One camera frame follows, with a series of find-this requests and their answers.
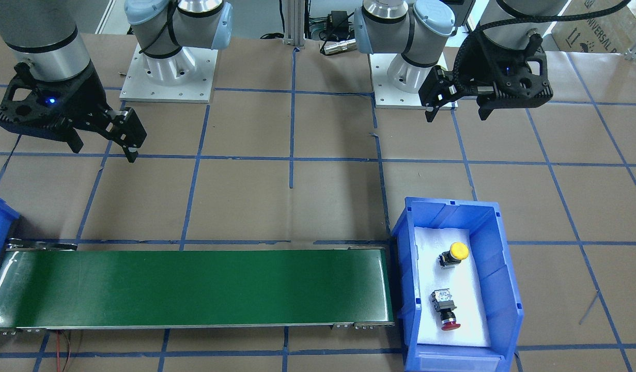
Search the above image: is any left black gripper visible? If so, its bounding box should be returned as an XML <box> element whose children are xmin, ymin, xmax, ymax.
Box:
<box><xmin>418</xmin><ymin>31</ymin><xmax>553</xmax><ymax>123</ymax></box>

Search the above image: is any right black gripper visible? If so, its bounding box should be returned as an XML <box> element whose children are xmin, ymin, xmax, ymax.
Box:
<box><xmin>0</xmin><ymin>62</ymin><xmax>146</xmax><ymax>163</ymax></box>

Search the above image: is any yellow push button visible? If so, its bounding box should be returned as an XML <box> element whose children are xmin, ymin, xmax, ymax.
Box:
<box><xmin>438</xmin><ymin>242</ymin><xmax>470</xmax><ymax>269</ymax></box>

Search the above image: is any red emergency stop button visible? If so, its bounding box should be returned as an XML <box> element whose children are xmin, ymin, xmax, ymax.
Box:
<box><xmin>431</xmin><ymin>289</ymin><xmax>460</xmax><ymax>331</ymax></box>

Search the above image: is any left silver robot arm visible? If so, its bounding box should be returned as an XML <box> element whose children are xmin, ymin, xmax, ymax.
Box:
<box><xmin>353</xmin><ymin>1</ymin><xmax>566</xmax><ymax>122</ymax></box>

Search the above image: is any silver metal cylinder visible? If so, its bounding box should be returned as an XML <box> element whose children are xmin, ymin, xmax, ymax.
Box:
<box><xmin>323</xmin><ymin>39</ymin><xmax>358</xmax><ymax>56</ymax></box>

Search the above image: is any black power adapter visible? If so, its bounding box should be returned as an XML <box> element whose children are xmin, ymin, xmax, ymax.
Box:
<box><xmin>326</xmin><ymin>10</ymin><xmax>349</xmax><ymax>33</ymax></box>

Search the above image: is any green conveyor belt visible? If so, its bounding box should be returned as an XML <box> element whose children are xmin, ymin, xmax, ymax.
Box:
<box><xmin>0</xmin><ymin>248</ymin><xmax>394</xmax><ymax>331</ymax></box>

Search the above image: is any cardboard box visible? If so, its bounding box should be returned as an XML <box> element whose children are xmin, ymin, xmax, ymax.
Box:
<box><xmin>552</xmin><ymin>1</ymin><xmax>636</xmax><ymax>53</ymax></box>

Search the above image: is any white foam pad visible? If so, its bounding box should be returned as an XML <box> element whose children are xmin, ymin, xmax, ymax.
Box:
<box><xmin>414</xmin><ymin>227</ymin><xmax>491</xmax><ymax>348</ymax></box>

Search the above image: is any blue source bin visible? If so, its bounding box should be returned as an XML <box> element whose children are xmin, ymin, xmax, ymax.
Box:
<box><xmin>392</xmin><ymin>197</ymin><xmax>524</xmax><ymax>371</ymax></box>

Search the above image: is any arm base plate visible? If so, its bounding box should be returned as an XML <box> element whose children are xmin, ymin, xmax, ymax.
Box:
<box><xmin>120</xmin><ymin>45</ymin><xmax>218</xmax><ymax>103</ymax></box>
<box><xmin>369</xmin><ymin>53</ymin><xmax>431</xmax><ymax>109</ymax></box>

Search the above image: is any black braided cable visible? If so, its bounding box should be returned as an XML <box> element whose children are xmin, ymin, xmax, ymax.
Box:
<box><xmin>453</xmin><ymin>0</ymin><xmax>633</xmax><ymax>99</ymax></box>

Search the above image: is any aluminium frame post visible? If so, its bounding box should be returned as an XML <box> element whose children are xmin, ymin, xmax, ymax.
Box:
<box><xmin>280</xmin><ymin>1</ymin><xmax>308</xmax><ymax>49</ymax></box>

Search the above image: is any red conveyor wire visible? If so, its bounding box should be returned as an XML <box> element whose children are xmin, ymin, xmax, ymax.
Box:
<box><xmin>54</xmin><ymin>331</ymin><xmax>73</xmax><ymax>372</ymax></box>

